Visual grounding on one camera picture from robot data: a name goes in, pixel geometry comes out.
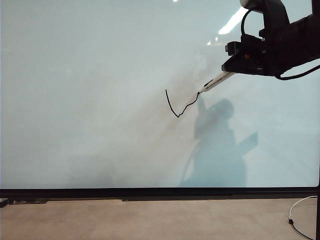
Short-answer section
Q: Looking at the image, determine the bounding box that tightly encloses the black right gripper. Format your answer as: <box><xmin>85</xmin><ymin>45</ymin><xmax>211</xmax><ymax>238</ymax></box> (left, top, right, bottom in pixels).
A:
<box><xmin>220</xmin><ymin>22</ymin><xmax>302</xmax><ymax>77</ymax></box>

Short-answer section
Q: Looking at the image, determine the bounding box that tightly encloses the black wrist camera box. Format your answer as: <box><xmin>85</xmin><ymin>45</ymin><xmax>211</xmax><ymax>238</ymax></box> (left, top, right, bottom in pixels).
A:
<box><xmin>224</xmin><ymin>34</ymin><xmax>266</xmax><ymax>57</ymax></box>

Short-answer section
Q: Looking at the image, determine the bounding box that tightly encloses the short black tray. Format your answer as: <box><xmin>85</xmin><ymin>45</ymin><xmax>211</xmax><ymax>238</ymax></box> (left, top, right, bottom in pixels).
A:
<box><xmin>7</xmin><ymin>197</ymin><xmax>50</xmax><ymax>205</ymax></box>

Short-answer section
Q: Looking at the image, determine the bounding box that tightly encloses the long black pen tray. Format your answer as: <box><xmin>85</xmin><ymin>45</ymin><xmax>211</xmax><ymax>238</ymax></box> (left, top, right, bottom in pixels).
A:
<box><xmin>121</xmin><ymin>196</ymin><xmax>318</xmax><ymax>202</ymax></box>

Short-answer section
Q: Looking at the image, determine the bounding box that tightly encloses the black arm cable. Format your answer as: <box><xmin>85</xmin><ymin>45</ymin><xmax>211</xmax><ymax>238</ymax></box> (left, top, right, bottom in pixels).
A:
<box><xmin>240</xmin><ymin>9</ymin><xmax>254</xmax><ymax>37</ymax></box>
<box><xmin>274</xmin><ymin>64</ymin><xmax>320</xmax><ymax>81</ymax></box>

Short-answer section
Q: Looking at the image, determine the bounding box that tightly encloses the black cable with plug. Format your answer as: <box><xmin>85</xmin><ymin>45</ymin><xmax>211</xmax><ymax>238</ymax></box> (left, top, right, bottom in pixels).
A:
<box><xmin>288</xmin><ymin>218</ymin><xmax>316</xmax><ymax>240</ymax></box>

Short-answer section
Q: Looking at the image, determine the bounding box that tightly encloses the black whiteboard stand post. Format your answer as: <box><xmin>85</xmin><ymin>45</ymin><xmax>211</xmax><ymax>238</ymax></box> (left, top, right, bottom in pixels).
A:
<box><xmin>316</xmin><ymin>184</ymin><xmax>320</xmax><ymax>240</ymax></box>

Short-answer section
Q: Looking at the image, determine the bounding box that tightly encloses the white whiteboard with black frame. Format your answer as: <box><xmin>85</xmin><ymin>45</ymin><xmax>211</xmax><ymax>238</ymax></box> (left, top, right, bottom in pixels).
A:
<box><xmin>0</xmin><ymin>0</ymin><xmax>320</xmax><ymax>199</ymax></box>

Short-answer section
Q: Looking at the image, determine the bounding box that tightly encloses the white whiteboard marker pen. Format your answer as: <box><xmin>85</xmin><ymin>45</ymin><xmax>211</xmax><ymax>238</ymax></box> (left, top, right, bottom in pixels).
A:
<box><xmin>197</xmin><ymin>70</ymin><xmax>237</xmax><ymax>96</ymax></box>

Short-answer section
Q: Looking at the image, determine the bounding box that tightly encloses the white cable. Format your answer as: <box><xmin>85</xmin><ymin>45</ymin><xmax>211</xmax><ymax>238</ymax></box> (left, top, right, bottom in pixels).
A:
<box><xmin>288</xmin><ymin>195</ymin><xmax>319</xmax><ymax>220</ymax></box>

